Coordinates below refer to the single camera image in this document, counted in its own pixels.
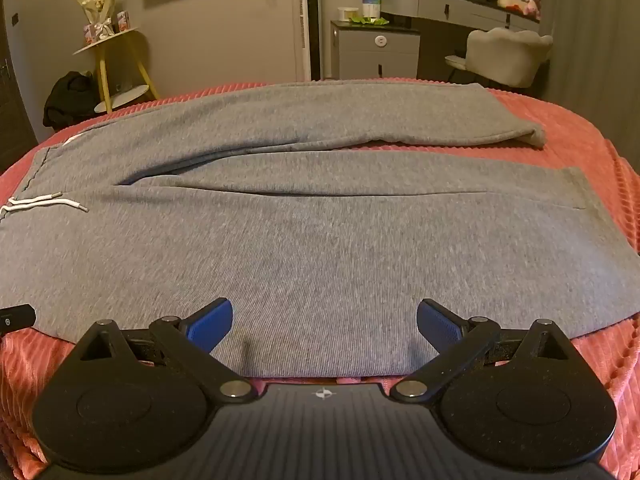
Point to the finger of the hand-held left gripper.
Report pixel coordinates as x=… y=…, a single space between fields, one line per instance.
x=17 y=317

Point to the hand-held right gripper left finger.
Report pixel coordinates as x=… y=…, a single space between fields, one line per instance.
x=215 y=317

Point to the green leafy item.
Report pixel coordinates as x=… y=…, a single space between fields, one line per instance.
x=372 y=20

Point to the white tower air conditioner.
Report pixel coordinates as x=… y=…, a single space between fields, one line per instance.
x=300 y=20

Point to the grey bedside cabinet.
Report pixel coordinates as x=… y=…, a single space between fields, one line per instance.
x=375 y=57

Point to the dark wooden cabinet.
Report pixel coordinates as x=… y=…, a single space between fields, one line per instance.
x=12 y=100

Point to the yellow side table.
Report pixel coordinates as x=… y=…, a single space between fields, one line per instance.
x=117 y=40

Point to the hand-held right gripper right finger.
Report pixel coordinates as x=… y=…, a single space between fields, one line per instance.
x=434 y=321

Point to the cream wrapped flower bouquet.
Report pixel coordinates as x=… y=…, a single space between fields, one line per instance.
x=100 y=0

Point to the pink ribbed blanket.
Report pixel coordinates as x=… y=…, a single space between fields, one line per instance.
x=575 y=152

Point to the blue and white box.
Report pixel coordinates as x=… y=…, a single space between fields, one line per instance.
x=371 y=5

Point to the white and red plush toy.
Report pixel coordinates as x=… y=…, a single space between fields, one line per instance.
x=510 y=1

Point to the grey curtain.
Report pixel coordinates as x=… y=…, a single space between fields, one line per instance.
x=595 y=25

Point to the beige shell-back chair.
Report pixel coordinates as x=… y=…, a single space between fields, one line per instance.
x=510 y=55

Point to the grey pants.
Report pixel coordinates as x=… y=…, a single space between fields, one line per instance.
x=300 y=260

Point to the pink plush toy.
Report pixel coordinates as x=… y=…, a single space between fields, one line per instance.
x=533 y=4

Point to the pink gift box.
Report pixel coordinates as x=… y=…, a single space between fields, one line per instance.
x=90 y=33
x=124 y=21

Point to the black bag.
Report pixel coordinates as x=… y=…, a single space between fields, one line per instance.
x=70 y=100

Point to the grey vanity desk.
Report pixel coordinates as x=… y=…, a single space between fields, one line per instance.
x=450 y=7

